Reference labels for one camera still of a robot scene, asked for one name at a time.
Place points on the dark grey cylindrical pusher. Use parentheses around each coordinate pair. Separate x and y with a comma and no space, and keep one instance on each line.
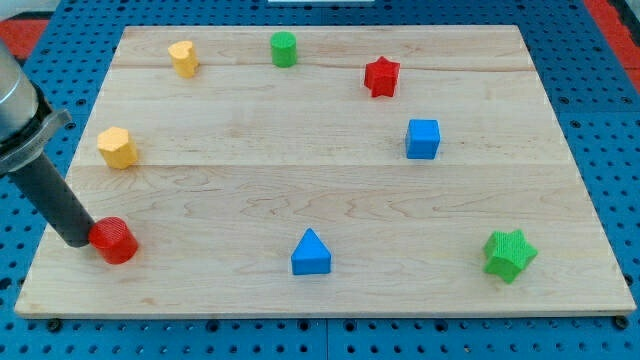
(48,191)

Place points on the red cylinder block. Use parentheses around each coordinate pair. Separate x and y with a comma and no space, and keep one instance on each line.
(113,240)

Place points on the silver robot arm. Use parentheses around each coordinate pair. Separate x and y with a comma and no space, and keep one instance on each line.
(27,123)

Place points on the yellow hexagon block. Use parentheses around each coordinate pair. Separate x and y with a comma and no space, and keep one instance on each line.
(117,147)

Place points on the yellow heart block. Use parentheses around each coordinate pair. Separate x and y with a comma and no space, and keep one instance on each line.
(184,59)

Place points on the blue triangle block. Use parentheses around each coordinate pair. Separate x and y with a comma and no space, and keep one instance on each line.
(311,256)

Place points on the green cylinder block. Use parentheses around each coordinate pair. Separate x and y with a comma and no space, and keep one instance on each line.
(283,49)

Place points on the wooden board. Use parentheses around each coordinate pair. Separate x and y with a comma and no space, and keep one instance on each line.
(238,161)

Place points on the red star block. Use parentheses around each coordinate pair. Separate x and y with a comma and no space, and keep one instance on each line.
(381,77)

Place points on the blue cube block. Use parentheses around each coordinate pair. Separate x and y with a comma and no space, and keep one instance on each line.
(422,139)

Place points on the green star block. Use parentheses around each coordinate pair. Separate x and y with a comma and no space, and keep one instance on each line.
(508,254)

